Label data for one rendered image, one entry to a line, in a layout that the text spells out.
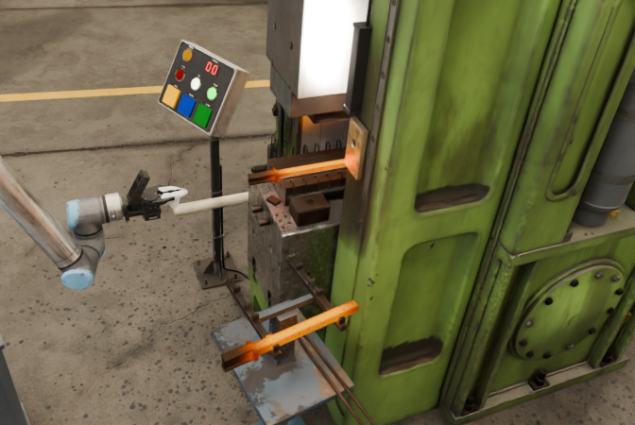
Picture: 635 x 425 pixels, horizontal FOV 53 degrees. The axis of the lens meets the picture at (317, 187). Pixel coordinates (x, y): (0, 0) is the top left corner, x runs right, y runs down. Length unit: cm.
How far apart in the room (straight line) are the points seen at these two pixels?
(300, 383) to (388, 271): 44
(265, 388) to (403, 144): 84
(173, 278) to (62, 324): 55
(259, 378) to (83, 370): 113
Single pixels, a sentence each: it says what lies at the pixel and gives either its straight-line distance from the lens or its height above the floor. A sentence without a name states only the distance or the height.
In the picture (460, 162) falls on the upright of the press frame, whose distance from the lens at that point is 195.
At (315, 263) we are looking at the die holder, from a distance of 224.
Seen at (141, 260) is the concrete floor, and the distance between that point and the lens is 337.
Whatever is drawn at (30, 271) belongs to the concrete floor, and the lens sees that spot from 343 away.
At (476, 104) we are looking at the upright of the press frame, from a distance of 186.
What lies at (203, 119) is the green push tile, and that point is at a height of 100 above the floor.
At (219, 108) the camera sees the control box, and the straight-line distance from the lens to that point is 247.
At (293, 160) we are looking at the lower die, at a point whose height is 98.
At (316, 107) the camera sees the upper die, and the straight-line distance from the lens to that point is 202.
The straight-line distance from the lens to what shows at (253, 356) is 172.
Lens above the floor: 229
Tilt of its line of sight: 37 degrees down
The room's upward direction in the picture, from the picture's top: 6 degrees clockwise
